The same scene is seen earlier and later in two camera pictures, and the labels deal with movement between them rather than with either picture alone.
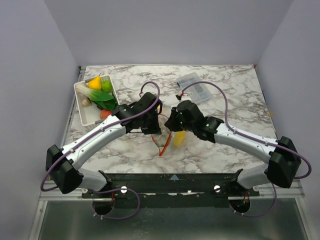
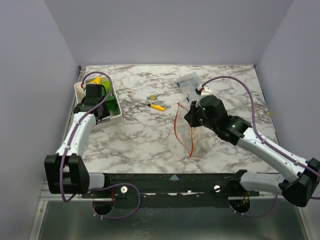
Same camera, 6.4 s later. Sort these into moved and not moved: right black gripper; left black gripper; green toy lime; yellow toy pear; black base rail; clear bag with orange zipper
Moved: clear bag with orange zipper; left black gripper; right black gripper
Not moved: black base rail; yellow toy pear; green toy lime
